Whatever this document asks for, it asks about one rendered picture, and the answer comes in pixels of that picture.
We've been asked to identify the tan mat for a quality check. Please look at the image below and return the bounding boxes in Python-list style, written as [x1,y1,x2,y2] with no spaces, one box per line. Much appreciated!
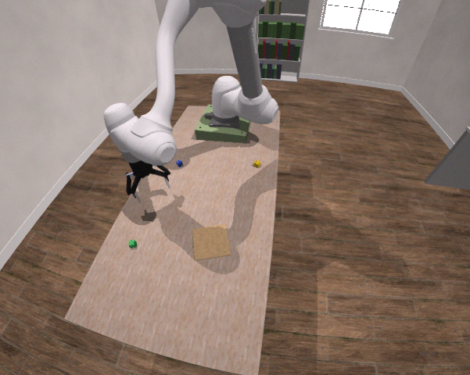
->
[192,224,231,260]

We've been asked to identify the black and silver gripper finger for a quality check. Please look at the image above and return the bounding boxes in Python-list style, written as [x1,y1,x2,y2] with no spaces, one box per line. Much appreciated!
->
[126,172,143,203]
[145,164,170,188]

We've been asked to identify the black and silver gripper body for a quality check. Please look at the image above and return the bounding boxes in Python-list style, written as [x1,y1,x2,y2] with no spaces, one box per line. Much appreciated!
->
[129,161,152,178]

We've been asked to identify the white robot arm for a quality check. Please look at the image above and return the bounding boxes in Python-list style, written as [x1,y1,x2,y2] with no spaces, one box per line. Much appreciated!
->
[104,0,278,166]

